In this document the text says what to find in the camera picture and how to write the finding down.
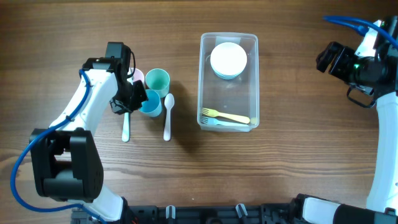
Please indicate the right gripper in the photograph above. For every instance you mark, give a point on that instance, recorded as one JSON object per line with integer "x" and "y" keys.
{"x": 336, "y": 62}

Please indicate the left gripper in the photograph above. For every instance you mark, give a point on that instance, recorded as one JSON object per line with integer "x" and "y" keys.
{"x": 131, "y": 101}

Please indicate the pink cup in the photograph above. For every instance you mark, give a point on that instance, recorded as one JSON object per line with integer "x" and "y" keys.
{"x": 137, "y": 76}

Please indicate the blue cup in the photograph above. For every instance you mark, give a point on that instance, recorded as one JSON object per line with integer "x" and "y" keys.
{"x": 153, "y": 106}

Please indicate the light blue fork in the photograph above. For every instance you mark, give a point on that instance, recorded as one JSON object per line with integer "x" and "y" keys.
{"x": 214, "y": 121}

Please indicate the yellow fork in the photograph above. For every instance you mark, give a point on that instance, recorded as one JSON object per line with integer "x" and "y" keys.
{"x": 214, "y": 113}

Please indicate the green bowl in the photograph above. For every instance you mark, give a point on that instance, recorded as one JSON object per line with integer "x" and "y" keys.
{"x": 224, "y": 74}

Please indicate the white pink bowl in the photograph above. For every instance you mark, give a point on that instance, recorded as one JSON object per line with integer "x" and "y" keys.
{"x": 228, "y": 58}

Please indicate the light blue bowl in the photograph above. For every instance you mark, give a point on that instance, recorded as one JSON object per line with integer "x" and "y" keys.
{"x": 224, "y": 77}

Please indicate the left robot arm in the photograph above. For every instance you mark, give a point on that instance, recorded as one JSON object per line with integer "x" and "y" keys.
{"x": 65, "y": 160}

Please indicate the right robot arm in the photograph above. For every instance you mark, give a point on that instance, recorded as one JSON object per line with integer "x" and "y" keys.
{"x": 372, "y": 70}

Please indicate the clear plastic container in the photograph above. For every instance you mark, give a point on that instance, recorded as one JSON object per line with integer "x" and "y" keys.
{"x": 238, "y": 96}

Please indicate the green cup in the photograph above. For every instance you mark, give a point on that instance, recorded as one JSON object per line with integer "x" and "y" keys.
{"x": 158, "y": 80}

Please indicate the mint green fork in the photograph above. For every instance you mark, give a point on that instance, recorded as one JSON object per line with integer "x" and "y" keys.
{"x": 126, "y": 128}

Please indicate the white spoon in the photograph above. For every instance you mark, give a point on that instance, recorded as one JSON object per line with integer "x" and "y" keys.
{"x": 169, "y": 104}

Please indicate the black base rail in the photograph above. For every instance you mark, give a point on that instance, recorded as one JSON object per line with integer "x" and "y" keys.
{"x": 268, "y": 213}

